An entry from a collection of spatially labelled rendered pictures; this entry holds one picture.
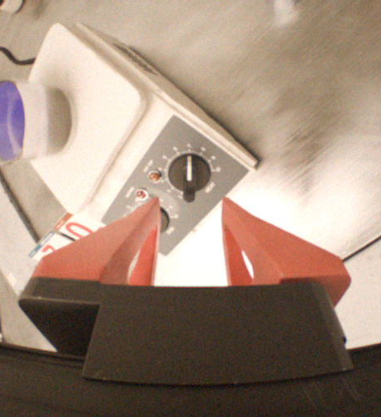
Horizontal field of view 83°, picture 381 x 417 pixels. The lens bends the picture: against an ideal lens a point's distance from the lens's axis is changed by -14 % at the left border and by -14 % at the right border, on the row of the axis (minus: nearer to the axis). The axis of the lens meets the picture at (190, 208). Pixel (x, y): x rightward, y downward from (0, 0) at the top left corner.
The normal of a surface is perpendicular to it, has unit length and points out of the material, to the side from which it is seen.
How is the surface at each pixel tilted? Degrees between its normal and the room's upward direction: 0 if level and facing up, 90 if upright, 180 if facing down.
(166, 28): 0
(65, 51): 0
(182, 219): 30
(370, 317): 0
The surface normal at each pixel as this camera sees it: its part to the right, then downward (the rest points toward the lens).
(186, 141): 0.00, 0.58
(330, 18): -0.40, 0.25
